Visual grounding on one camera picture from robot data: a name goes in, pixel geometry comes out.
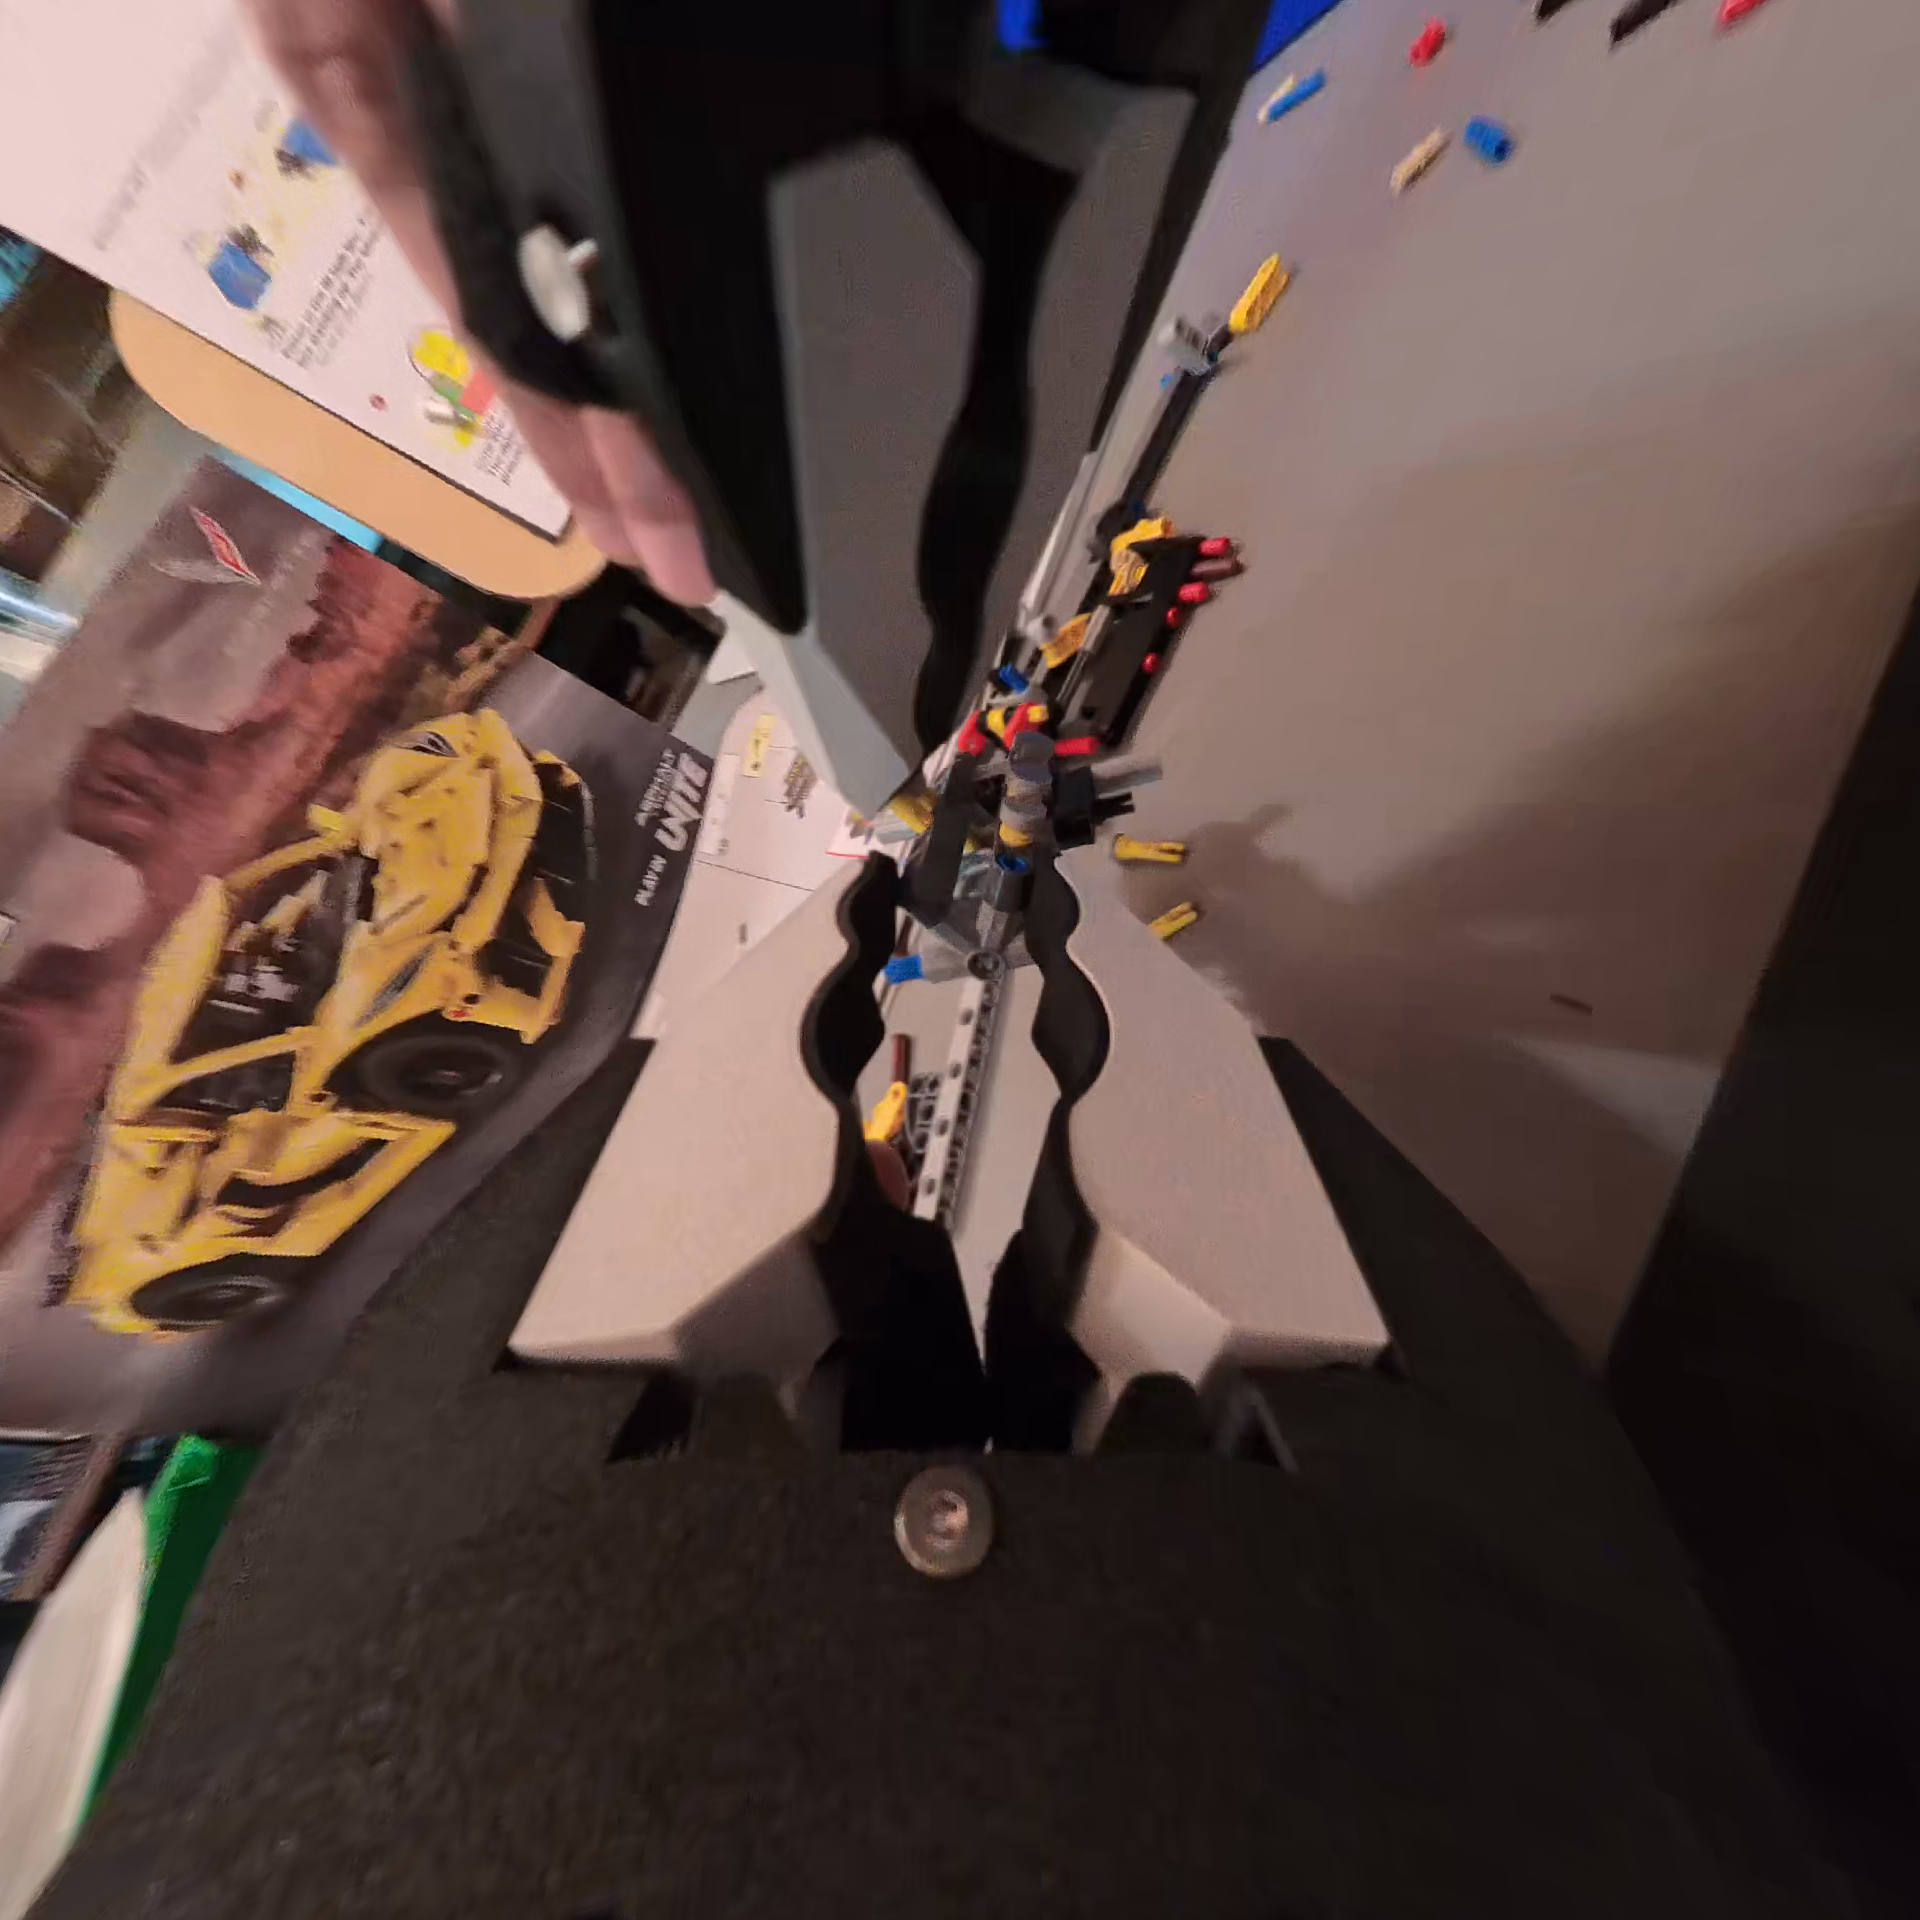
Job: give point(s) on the white plastic bag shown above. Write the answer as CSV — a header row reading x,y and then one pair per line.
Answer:
x,y
68,1695

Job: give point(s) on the building instruction booklet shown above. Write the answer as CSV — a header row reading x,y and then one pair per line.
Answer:
x,y
751,886

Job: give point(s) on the scatter of small toy pins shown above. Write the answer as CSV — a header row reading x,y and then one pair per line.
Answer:
x,y
1643,14

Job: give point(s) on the blue plastic bin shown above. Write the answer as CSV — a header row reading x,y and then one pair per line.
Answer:
x,y
1299,31

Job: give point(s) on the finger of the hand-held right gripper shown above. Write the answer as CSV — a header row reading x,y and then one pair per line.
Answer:
x,y
857,422
1074,330

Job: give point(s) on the small red toy piece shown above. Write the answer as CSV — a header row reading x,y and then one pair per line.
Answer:
x,y
1428,42

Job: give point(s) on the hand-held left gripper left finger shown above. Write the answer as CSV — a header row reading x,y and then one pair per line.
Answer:
x,y
692,1186

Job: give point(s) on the partly built toy chassis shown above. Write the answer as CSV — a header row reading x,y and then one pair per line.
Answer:
x,y
1142,630

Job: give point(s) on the green plastic bin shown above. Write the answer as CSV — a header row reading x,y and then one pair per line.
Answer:
x,y
195,1575

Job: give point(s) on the printed instruction sheet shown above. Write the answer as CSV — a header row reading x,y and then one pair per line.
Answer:
x,y
149,150

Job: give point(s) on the grey toy beam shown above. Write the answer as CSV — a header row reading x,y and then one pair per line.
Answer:
x,y
967,1080

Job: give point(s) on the toy car set box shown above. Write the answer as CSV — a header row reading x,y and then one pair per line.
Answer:
x,y
300,902

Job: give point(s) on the person's left hand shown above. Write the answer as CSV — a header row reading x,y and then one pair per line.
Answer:
x,y
886,1173

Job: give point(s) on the person's right hand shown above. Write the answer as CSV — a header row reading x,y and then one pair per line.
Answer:
x,y
452,254

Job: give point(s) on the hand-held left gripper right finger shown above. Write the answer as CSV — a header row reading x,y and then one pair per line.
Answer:
x,y
1214,1200

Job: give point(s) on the blue and tan toy pin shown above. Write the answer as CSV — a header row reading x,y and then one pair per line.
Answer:
x,y
1293,94

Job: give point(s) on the black toy gear assembly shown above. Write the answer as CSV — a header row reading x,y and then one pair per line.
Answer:
x,y
938,869

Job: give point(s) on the black dimpled mat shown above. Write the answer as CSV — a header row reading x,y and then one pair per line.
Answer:
x,y
1799,1350

